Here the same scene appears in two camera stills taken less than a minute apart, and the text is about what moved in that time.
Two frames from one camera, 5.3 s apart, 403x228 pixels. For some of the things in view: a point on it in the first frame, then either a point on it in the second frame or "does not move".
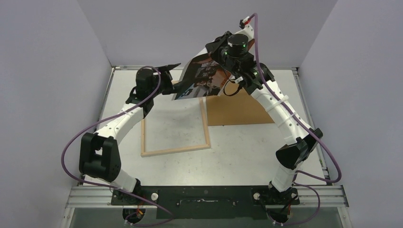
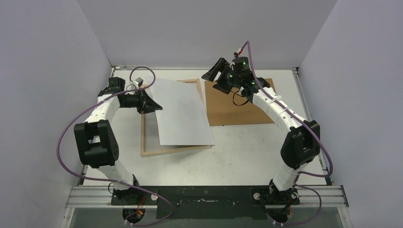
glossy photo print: (202, 76) to (183, 120)
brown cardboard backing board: (233, 106) does not move
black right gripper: (218, 46) to (222, 75)
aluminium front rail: (86, 196) does not move
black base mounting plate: (207, 202) does not move
